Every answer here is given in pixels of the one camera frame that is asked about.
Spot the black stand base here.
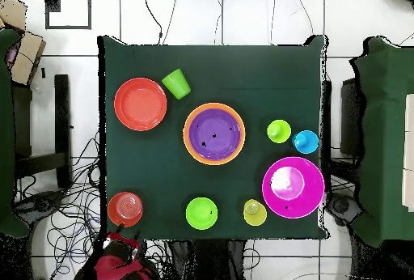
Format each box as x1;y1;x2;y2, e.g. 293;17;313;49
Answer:
12;189;67;224
325;192;363;227

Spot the wide red-orange bowl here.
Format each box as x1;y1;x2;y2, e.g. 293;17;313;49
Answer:
113;77;168;132

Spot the dark green tablecloth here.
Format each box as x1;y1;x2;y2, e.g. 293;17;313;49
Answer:
97;35;328;242

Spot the white box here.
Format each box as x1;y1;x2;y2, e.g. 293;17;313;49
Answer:
401;93;414;213

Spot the purple bowl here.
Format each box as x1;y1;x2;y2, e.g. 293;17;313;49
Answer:
188;108;243;161

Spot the blue cup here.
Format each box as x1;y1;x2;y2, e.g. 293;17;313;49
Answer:
291;129;320;155

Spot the small orange bowl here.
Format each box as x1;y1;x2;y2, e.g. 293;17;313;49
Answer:
107;191;144;228

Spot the black chair frame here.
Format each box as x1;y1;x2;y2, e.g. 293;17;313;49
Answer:
11;73;73;190

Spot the yellow cup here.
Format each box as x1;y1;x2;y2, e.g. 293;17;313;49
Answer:
243;198;268;227

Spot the small green bowl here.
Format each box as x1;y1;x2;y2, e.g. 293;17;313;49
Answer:
185;197;219;231

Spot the black cable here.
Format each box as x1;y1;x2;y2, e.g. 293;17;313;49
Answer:
141;0;163;45

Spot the large pink bowl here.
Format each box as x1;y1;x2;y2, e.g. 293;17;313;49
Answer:
261;155;326;220

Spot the lime green cup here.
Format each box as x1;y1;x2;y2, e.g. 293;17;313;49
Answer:
266;118;293;144

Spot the cardboard box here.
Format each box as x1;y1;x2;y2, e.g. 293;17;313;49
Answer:
0;0;27;32
9;31;47;86

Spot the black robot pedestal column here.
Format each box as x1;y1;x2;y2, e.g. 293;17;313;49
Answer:
160;239;247;280

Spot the green cloth covered table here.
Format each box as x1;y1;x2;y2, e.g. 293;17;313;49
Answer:
349;36;414;249
0;28;31;240

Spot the large orange bowl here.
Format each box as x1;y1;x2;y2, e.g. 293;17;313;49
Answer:
182;102;247;167

